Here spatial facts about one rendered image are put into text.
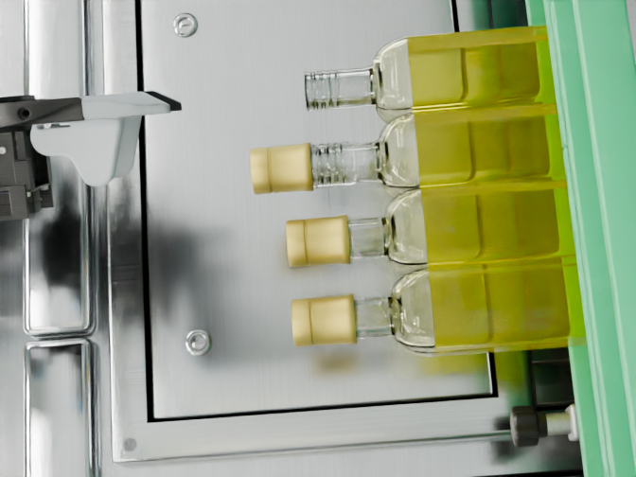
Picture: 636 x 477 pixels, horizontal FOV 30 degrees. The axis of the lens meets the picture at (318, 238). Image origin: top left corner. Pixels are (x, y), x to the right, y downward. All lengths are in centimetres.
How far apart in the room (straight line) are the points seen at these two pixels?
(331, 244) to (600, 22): 24
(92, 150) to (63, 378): 27
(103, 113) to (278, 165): 14
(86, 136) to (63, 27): 31
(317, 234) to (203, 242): 18
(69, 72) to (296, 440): 38
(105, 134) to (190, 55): 28
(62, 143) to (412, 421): 36
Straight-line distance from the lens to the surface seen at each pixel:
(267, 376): 96
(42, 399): 100
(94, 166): 79
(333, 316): 82
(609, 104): 75
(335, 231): 83
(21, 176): 80
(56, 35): 109
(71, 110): 78
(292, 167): 85
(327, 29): 105
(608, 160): 74
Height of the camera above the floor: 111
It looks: 2 degrees up
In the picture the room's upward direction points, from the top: 94 degrees counter-clockwise
